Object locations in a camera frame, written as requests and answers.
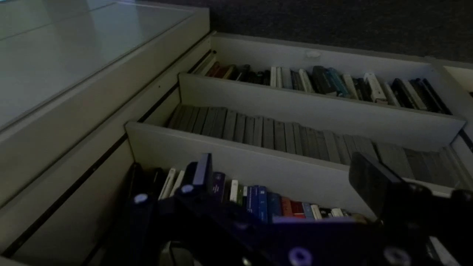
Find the tan book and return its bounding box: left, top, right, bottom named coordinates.
left=199, top=51, right=222, bottom=78

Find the pale blue-edged book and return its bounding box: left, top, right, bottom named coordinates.
left=302, top=202, right=317, bottom=221

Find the grey journal volume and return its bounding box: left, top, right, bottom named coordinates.
left=181, top=104, right=199, bottom=132
left=404, top=146, right=431, bottom=184
left=168, top=103, right=185, bottom=131
left=441, top=146, right=468, bottom=189
left=423, top=146, right=449, bottom=186
left=203, top=106, right=228, bottom=138

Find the dark blue book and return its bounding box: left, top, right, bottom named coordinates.
left=413, top=78, right=452, bottom=115

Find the brown-orange book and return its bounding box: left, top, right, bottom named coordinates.
left=280, top=195, right=296, bottom=218

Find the grey metal bookcase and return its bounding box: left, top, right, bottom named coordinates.
left=88, top=31, right=473, bottom=266
left=434, top=57, right=473, bottom=164

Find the dark purple book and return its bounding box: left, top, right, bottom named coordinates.
left=212, top=169, right=228, bottom=199

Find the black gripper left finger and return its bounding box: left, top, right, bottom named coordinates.
left=160, top=152, right=234, bottom=220

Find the dark teal book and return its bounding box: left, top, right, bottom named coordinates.
left=311, top=65, right=333, bottom=96

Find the white paperback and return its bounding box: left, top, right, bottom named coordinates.
left=311, top=203, right=326, bottom=221
left=169, top=168, right=188, bottom=198
left=159, top=166, right=178, bottom=200

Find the red-orange book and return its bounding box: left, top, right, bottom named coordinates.
left=292, top=198, right=308, bottom=220

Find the white book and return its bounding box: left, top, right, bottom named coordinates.
left=298, top=67, right=316, bottom=94
left=364, top=72, right=389, bottom=103
left=270, top=65, right=284, bottom=90

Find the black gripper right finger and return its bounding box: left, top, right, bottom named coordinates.
left=348, top=152, right=473, bottom=233

